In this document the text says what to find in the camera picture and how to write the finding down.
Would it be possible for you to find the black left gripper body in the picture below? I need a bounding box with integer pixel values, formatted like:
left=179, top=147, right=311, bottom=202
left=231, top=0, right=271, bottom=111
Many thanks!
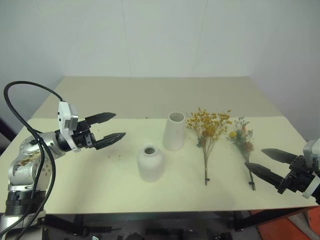
left=72, top=119, right=98, bottom=151

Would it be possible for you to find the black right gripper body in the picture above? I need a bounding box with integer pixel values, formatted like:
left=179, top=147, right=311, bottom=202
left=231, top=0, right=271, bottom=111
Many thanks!
left=276, top=154, right=317, bottom=195

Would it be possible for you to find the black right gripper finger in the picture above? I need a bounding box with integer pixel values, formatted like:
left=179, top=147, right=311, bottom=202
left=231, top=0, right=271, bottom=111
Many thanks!
left=244, top=162, right=285, bottom=187
left=260, top=148, right=300, bottom=165

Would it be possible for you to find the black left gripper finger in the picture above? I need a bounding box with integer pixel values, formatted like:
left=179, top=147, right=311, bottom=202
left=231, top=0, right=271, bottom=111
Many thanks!
left=95, top=132, right=127, bottom=151
left=84, top=112, right=117, bottom=126

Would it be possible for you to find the short round white vase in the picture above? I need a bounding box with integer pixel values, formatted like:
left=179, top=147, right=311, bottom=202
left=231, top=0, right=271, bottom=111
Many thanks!
left=136, top=144, right=165, bottom=184

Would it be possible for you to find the tall white conical vase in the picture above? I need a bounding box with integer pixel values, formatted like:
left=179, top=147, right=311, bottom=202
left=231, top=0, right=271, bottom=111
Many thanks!
left=162, top=111, right=187, bottom=152

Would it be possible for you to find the mixed dried flower bunch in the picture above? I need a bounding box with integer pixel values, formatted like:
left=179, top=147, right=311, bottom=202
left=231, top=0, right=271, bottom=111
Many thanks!
left=225, top=115, right=257, bottom=192

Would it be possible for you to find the orange object under table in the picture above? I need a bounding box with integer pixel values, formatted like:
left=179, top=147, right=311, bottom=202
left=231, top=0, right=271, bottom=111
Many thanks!
left=249, top=206, right=320, bottom=240

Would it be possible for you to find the yellow dried flower bunch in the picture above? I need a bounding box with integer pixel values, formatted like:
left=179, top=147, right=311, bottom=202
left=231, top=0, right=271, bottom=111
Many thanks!
left=184, top=107, right=233, bottom=187

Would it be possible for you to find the dark rounded shape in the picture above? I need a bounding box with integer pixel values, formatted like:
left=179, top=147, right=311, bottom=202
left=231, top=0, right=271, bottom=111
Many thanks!
left=126, top=231, right=147, bottom=240

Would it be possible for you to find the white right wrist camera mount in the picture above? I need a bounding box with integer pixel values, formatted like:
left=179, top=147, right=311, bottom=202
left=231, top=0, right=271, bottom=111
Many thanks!
left=301, top=139, right=320, bottom=200

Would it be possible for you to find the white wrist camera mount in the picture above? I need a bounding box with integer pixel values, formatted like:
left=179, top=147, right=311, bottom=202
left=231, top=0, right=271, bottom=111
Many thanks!
left=301, top=139, right=320, bottom=200
left=56, top=100, right=82, bottom=154

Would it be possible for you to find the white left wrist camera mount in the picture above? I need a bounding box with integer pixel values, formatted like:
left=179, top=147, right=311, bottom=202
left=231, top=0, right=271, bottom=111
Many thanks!
left=56, top=100, right=82, bottom=154

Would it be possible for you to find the black table frame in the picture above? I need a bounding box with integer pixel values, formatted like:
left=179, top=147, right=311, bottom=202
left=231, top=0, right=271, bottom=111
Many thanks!
left=41, top=206, right=312, bottom=240

